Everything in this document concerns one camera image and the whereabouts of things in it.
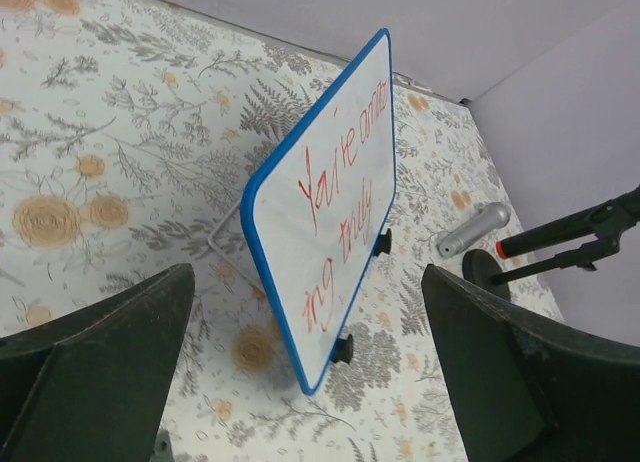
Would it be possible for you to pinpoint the black microphone on stand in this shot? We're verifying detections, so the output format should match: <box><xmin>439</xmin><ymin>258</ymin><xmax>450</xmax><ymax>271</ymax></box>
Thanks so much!
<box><xmin>462</xmin><ymin>189</ymin><xmax>639</xmax><ymax>301</ymax></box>

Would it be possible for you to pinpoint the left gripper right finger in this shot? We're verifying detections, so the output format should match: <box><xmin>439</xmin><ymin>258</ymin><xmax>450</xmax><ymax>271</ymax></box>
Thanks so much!
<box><xmin>421</xmin><ymin>264</ymin><xmax>639</xmax><ymax>461</ymax></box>

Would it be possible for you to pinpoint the blue framed whiteboard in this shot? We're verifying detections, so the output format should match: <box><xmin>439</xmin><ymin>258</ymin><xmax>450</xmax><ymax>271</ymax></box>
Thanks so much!
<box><xmin>240</xmin><ymin>29</ymin><xmax>396</xmax><ymax>395</ymax></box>

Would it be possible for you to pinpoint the floral table mat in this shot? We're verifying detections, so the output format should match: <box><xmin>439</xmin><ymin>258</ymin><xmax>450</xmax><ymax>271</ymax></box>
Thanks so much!
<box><xmin>1</xmin><ymin>0</ymin><xmax>507</xmax><ymax>461</ymax></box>

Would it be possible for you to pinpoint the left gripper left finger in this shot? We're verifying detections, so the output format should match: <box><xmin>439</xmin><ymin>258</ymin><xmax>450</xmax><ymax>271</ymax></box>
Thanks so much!
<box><xmin>1</xmin><ymin>263</ymin><xmax>195</xmax><ymax>461</ymax></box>

